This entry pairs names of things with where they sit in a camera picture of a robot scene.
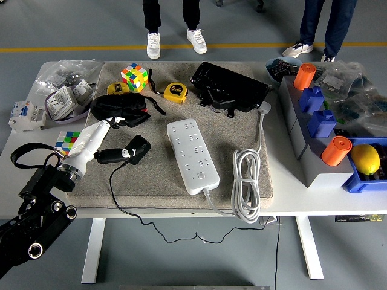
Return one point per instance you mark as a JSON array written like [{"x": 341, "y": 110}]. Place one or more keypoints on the green plastic piece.
[
  {"x": 325, "y": 104},
  {"x": 340, "y": 121}
]

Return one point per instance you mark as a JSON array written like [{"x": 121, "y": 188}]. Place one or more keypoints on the blue plastic block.
[
  {"x": 322, "y": 124},
  {"x": 311, "y": 101}
]

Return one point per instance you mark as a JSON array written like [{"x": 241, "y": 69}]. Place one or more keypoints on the black cloth pouch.
[{"x": 118, "y": 105}]

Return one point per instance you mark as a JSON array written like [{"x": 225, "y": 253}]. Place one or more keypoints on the yellow lemon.
[{"x": 364, "y": 158}]

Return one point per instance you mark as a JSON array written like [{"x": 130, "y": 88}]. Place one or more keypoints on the lavender bowl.
[{"x": 69, "y": 121}]

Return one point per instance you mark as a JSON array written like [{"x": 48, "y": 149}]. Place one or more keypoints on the black plastic-wrapped device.
[{"x": 226, "y": 84}]

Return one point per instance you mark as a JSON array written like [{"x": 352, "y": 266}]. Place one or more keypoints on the white circuit breaker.
[{"x": 24, "y": 117}]

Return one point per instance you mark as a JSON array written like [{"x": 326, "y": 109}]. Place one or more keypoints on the pile of clear parts bags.
[{"x": 356, "y": 90}]

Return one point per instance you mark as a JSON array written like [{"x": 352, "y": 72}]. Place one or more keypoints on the white power strip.
[{"x": 193, "y": 157}]

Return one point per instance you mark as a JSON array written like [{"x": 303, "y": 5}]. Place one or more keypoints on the small colourful puzzle cube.
[{"x": 65, "y": 140}]

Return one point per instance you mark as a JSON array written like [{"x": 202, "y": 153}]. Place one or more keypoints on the person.
[
  {"x": 151, "y": 15},
  {"x": 314, "y": 18}
]

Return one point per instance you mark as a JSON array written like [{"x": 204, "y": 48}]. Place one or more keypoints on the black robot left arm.
[{"x": 45, "y": 211}]

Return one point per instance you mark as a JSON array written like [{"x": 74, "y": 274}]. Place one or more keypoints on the white table leg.
[
  {"x": 92, "y": 250},
  {"x": 310, "y": 250}
]

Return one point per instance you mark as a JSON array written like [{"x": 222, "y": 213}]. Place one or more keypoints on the large colourful puzzle cube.
[{"x": 134, "y": 77}]

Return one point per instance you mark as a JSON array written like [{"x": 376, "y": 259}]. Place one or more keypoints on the dark chair base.
[
  {"x": 219, "y": 2},
  {"x": 260, "y": 4}
]

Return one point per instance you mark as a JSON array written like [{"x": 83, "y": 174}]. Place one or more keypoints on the yellow tape measure round label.
[{"x": 175, "y": 90}]

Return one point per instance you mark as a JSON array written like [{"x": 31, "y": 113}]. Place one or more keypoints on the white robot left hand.
[{"x": 87, "y": 142}]

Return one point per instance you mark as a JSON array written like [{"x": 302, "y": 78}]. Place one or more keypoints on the grey-brown mat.
[{"x": 157, "y": 184}]

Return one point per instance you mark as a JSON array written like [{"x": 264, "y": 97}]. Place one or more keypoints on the orange cylinder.
[
  {"x": 303, "y": 77},
  {"x": 335, "y": 151}
]

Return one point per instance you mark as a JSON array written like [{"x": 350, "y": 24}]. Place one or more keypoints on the black table control panel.
[{"x": 356, "y": 218}]

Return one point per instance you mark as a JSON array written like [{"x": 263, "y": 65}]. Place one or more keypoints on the grey box stand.
[{"x": 320, "y": 176}]

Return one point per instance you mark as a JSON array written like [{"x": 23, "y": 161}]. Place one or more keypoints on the blue bowl of parts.
[{"x": 279, "y": 69}]

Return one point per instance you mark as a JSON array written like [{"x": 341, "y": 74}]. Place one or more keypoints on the yellow tape measure square label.
[{"x": 116, "y": 88}]

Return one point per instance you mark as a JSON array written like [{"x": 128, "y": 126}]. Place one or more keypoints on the blue plastic bin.
[{"x": 352, "y": 184}]

